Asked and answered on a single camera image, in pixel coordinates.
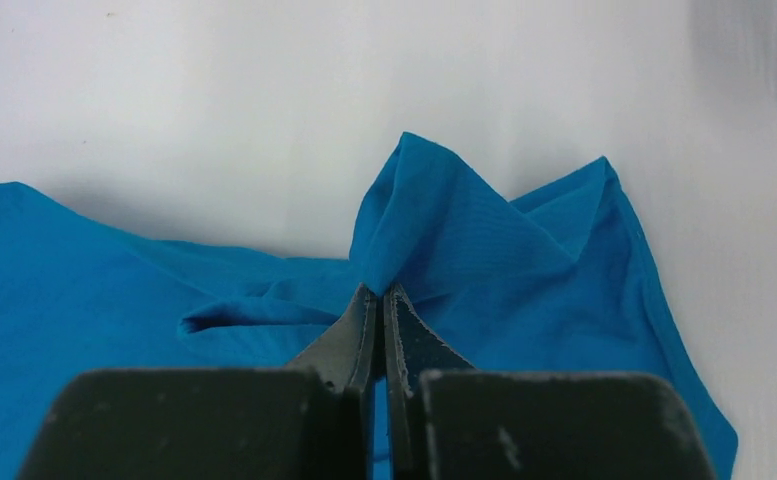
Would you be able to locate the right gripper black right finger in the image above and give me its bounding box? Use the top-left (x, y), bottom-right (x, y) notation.
top-left (383, 285), bottom-right (715, 479)

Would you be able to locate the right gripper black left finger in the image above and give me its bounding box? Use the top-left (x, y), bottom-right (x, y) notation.
top-left (18, 287), bottom-right (380, 479)

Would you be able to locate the blue t-shirt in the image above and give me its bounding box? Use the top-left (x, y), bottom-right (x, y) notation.
top-left (0, 133), bottom-right (738, 479)

